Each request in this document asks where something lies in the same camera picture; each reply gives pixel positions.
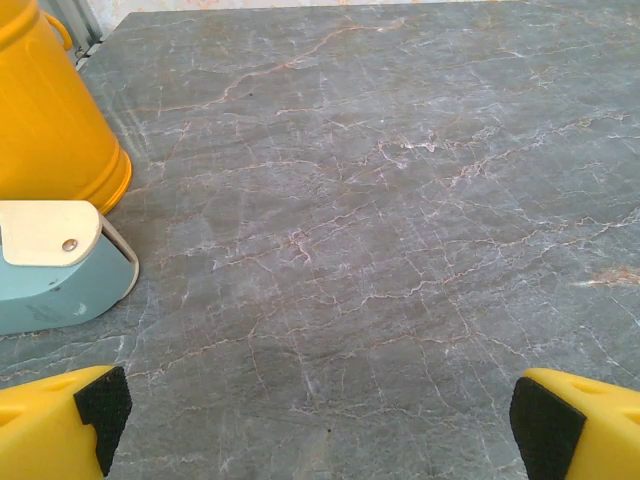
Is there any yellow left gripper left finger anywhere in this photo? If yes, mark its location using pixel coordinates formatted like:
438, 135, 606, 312
0, 364, 134, 480

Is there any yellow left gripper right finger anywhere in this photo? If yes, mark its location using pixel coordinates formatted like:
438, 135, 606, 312
508, 367, 640, 480

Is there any blue and beige stapler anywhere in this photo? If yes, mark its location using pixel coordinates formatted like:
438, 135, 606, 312
0, 199, 141, 337

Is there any yellow metal pen cup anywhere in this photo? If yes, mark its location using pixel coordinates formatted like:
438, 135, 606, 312
0, 0, 134, 216

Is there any aluminium frame post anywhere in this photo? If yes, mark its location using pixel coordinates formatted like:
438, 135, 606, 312
47, 0, 109, 60

